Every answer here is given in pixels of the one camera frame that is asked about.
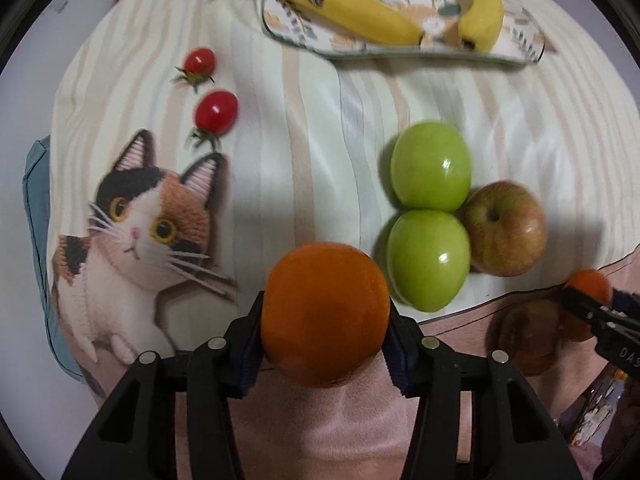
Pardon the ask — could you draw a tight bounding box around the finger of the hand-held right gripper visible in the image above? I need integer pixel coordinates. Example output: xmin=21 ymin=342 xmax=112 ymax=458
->
xmin=614 ymin=291 xmax=640 ymax=317
xmin=561 ymin=284 xmax=626 ymax=333

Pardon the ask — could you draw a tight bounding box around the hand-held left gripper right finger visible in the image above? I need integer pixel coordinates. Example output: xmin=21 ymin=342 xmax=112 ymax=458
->
xmin=385 ymin=305 xmax=583 ymax=480

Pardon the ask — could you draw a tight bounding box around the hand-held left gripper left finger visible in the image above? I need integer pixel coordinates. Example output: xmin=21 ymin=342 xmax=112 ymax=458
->
xmin=60 ymin=290 xmax=266 ymax=480

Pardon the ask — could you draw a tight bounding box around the orange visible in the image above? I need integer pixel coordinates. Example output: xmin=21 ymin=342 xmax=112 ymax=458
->
xmin=260 ymin=242 xmax=392 ymax=388
xmin=560 ymin=269 xmax=615 ymax=343

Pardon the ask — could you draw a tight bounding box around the dark red apple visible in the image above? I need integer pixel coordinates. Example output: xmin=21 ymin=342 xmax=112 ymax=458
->
xmin=492 ymin=299 xmax=568 ymax=377

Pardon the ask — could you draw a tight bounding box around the green apple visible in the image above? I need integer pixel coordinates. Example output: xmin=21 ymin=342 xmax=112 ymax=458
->
xmin=385 ymin=209 xmax=472 ymax=313
xmin=390 ymin=120 xmax=473 ymax=212

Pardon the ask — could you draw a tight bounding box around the red yellow apple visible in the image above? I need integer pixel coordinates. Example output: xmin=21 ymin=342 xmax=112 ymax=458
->
xmin=462 ymin=180 xmax=549 ymax=278

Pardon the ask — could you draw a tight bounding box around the cherry tomato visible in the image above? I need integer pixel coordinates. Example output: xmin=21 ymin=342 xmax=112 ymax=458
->
xmin=187 ymin=90 xmax=240 ymax=151
xmin=174 ymin=47 xmax=217 ymax=92

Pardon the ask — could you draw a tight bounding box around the patterned oval plate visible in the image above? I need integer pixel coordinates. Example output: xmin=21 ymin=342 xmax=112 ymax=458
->
xmin=260 ymin=0 xmax=548 ymax=68

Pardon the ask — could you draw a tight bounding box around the curved yellow banana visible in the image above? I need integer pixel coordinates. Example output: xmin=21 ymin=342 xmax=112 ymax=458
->
xmin=427 ymin=0 xmax=505 ymax=53

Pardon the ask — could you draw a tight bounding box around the long banana with sticker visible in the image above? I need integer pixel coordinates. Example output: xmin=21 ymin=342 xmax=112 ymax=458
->
xmin=207 ymin=0 xmax=426 ymax=47

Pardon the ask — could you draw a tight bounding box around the colourful plastic packaging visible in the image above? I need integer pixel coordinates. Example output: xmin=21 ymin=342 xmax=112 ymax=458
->
xmin=557 ymin=370 xmax=631 ymax=448

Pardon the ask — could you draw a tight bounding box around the striped cat print blanket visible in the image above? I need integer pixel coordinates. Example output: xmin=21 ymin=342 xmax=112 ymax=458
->
xmin=47 ymin=0 xmax=640 ymax=480

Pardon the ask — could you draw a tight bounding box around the teal pillow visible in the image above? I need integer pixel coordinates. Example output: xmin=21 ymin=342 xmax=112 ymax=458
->
xmin=22 ymin=135 xmax=86 ymax=386

